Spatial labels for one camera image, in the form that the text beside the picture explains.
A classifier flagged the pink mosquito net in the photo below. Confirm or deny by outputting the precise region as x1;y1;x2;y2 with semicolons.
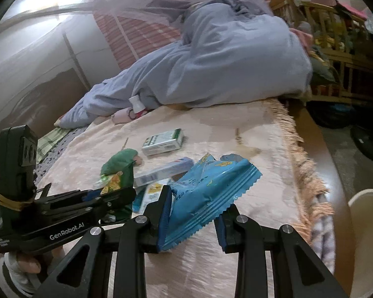
57;0;277;69

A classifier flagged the peach fringed bedspread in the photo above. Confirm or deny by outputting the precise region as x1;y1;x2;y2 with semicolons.
34;98;334;298

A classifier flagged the wooden crib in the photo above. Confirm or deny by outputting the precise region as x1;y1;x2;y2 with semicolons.
270;0;373;104

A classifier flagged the white yellow blue packet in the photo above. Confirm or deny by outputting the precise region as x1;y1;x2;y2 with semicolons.
131;179;170;215

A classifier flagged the blue-grey quilt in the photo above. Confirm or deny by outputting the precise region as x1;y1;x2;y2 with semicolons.
54;0;313;130

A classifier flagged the blue snack wrapper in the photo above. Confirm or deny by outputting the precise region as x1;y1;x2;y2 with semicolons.
159;153;263;253

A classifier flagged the grey white striped mattress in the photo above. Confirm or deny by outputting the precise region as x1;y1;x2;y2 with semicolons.
309;192;337;272

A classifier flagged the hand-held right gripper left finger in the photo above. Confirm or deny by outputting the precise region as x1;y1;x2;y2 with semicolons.
42;185;175;298

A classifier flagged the white bucket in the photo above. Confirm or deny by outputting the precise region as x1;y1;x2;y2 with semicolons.
347;189;373;298

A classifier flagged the dark green cloth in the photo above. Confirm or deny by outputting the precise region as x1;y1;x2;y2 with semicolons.
105;204;134;223

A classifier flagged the olive and white carton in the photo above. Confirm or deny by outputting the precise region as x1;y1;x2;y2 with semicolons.
142;128;185;156

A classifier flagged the long white blue box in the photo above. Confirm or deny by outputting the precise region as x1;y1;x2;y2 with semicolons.
133;157;195;188

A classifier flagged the white bottle pink label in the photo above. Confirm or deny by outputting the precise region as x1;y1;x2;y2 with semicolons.
129;96;147;114

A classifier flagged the person's left hand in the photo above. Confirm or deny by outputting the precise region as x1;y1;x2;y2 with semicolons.
3;246;64;297

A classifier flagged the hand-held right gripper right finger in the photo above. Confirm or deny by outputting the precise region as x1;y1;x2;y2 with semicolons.
214;206;350;298

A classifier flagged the wooden bed frame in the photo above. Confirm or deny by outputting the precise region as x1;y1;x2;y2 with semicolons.
284;99;356;289

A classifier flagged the black fan base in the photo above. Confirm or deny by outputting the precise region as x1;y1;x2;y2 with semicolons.
351;123;373;163

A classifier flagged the green plaid sheet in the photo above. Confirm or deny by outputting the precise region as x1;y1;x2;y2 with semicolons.
35;127;69;162

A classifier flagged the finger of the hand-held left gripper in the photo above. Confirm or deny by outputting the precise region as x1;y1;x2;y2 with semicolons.
49;189;104;204
44;187;138;223

